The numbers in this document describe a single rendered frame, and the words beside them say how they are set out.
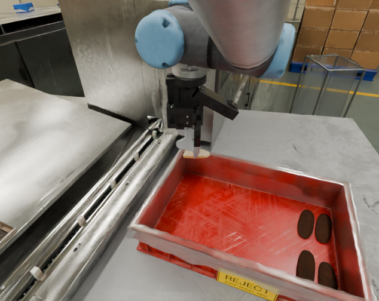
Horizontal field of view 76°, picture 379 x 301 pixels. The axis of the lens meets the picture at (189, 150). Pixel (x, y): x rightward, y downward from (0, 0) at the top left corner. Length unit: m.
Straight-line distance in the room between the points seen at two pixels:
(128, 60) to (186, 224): 0.55
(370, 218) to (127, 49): 0.87
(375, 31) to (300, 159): 3.75
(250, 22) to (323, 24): 4.23
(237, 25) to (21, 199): 0.69
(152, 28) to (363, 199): 0.76
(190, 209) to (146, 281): 0.22
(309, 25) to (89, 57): 3.76
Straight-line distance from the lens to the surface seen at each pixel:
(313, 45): 4.44
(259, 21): 0.18
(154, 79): 0.85
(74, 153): 0.85
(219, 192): 0.75
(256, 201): 0.75
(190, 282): 0.60
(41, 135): 0.95
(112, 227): 0.65
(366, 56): 4.59
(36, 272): 0.64
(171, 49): 0.36
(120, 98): 0.96
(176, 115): 0.54
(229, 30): 0.19
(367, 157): 1.09
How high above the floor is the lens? 1.37
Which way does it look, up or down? 37 degrees down
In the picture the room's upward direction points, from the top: straight up
